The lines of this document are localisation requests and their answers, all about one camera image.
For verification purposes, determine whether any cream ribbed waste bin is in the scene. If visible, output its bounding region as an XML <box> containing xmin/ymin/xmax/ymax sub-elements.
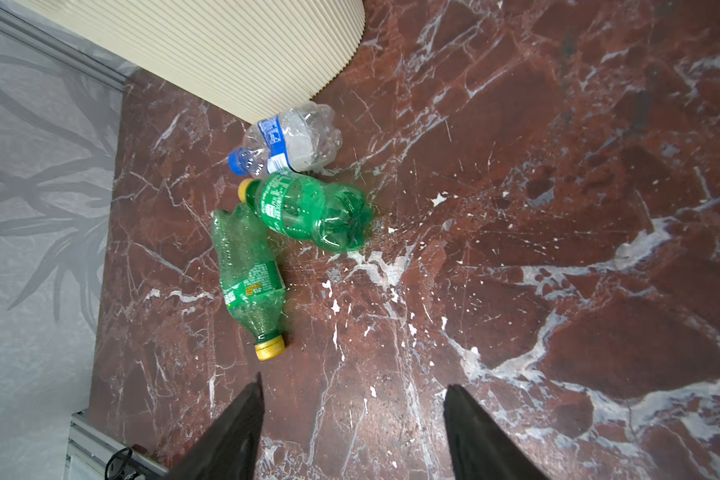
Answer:
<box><xmin>25</xmin><ymin>1</ymin><xmax>366</xmax><ymax>123</ymax></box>

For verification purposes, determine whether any small bottle blue cap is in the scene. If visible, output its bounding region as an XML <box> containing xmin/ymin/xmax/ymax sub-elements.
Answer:
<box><xmin>228</xmin><ymin>101</ymin><xmax>342</xmax><ymax>179</ymax></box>

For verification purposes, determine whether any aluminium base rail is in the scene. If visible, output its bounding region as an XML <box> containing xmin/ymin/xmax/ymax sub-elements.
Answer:
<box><xmin>63</xmin><ymin>411</ymin><xmax>168</xmax><ymax>480</ymax></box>

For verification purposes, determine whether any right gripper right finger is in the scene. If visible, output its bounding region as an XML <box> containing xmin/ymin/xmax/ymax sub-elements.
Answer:
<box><xmin>444</xmin><ymin>384</ymin><xmax>548</xmax><ymax>479</ymax></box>

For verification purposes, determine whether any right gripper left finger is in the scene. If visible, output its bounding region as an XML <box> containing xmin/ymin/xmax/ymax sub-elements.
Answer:
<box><xmin>164</xmin><ymin>373</ymin><xmax>265</xmax><ymax>480</ymax></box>

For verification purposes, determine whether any green bottle yellow cap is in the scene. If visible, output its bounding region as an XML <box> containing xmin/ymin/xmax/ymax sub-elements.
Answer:
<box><xmin>238</xmin><ymin>171</ymin><xmax>373</xmax><ymax>254</ymax></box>
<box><xmin>211</xmin><ymin>203</ymin><xmax>286</xmax><ymax>361</ymax></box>

